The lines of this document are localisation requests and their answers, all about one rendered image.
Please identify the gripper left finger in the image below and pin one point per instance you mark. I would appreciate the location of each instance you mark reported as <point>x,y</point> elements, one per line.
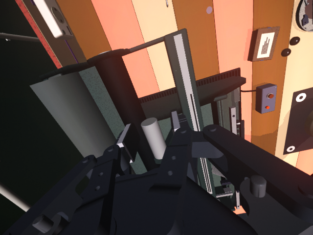
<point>127,144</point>

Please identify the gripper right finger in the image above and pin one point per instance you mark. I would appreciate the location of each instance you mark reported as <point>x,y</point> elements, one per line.
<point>177,151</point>

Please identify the light grey cylinder gauge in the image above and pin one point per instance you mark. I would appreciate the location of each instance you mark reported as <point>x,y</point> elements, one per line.
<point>154,137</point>

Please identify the dark toothed margin rack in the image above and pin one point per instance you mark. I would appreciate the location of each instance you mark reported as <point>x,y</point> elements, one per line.
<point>220,85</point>

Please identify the brown tray with white card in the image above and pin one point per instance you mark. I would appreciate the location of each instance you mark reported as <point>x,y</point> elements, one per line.
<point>264,44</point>

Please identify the green typewriter body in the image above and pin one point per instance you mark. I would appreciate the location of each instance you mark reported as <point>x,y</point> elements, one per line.
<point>107,102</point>

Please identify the grey metal strip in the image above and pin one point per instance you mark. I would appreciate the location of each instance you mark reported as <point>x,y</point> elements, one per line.
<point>233,120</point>

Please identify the grey cylindrical knob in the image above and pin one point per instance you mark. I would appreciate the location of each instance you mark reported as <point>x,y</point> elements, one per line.
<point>258,184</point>

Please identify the grey box with red buttons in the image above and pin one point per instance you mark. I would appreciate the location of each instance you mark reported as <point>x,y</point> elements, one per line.
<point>266,98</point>

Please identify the brown panel with red edge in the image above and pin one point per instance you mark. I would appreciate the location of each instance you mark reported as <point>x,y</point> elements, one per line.
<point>71,49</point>

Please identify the pale grey bar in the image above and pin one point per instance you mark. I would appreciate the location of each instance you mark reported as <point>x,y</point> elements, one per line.
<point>14,198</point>

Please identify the black plate with white rings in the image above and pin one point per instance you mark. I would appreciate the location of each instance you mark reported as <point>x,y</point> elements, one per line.
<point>300,122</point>

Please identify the small lilac disc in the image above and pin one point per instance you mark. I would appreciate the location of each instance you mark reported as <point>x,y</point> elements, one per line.
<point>209,10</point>

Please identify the black round knob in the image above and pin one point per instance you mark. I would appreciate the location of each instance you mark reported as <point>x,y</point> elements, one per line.
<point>295,40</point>
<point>286,52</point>

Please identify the thin grey rod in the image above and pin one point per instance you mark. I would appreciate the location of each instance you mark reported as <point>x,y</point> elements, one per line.
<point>19,36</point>

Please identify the dark round dish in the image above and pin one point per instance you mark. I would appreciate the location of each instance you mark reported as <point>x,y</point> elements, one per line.
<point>304,17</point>

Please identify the white bar with grey bracket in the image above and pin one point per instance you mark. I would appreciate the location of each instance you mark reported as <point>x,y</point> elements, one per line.
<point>52,19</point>

